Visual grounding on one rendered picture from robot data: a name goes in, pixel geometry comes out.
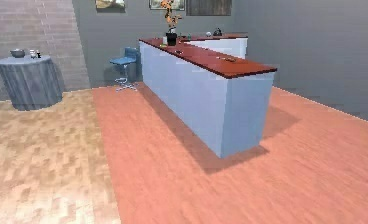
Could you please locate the white counter with red top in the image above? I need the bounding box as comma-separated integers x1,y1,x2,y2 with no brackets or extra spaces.
138,37,278,160

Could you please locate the blue swivel stool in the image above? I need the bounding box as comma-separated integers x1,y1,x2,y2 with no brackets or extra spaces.
109,47,140,93

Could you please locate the white cabinet with red top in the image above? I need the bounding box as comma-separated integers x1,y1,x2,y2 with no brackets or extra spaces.
179,32,249,60

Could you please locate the orange plant in black pot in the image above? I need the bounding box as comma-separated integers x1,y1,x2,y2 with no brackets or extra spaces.
160,0,183,47

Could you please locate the dark framed picture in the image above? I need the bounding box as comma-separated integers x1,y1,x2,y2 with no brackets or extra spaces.
186,0,233,17

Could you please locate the framed pale picture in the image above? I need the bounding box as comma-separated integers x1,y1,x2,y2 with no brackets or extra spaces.
148,0,186,11

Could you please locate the framed landscape picture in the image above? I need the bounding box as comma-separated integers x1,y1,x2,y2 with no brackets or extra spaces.
94,0,127,13

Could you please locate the round grey draped table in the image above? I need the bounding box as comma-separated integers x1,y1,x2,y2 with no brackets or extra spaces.
0,55,64,112

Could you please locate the grey metal bowl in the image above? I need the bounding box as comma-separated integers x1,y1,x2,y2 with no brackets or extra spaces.
9,48,26,59

